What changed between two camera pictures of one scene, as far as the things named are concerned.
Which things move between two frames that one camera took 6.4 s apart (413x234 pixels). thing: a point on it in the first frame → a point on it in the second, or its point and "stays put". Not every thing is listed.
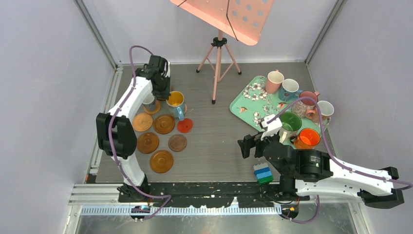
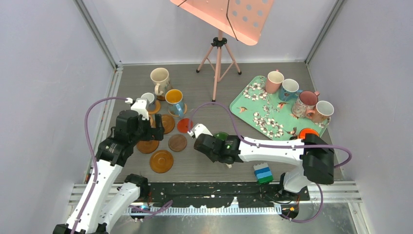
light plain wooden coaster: (157, 108) stays put
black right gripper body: (260, 143) → (215, 158)
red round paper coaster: (185, 126) stays put
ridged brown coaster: (148, 143) stays put
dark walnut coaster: (177, 143) stays put
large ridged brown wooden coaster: (164, 124) stays put
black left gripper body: (162, 91) → (143, 133)
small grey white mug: (149, 103) stays put
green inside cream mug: (291, 123) → (221, 135)
